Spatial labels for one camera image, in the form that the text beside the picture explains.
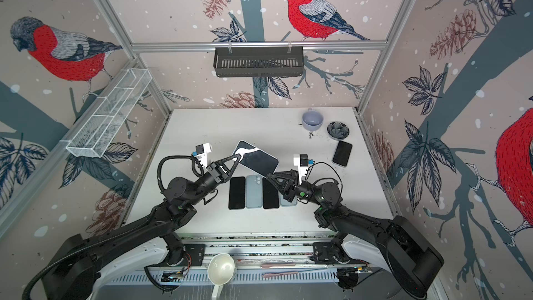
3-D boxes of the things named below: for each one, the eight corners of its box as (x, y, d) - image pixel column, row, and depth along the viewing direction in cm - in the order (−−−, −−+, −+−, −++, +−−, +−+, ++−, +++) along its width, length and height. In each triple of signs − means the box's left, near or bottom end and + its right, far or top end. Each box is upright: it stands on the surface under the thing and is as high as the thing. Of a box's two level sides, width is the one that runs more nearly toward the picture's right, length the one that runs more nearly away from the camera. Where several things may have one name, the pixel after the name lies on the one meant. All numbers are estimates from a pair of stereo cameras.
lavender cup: (303, 130, 112) (304, 125, 108) (301, 113, 120) (302, 108, 117) (323, 130, 112) (325, 125, 108) (320, 113, 120) (321, 107, 117)
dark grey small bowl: (328, 141, 108) (330, 135, 104) (325, 128, 114) (327, 121, 110) (348, 141, 108) (350, 135, 104) (344, 128, 114) (346, 121, 110)
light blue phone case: (243, 208, 88) (243, 206, 86) (246, 176, 98) (246, 174, 96) (262, 207, 88) (262, 206, 86) (263, 176, 98) (263, 174, 96)
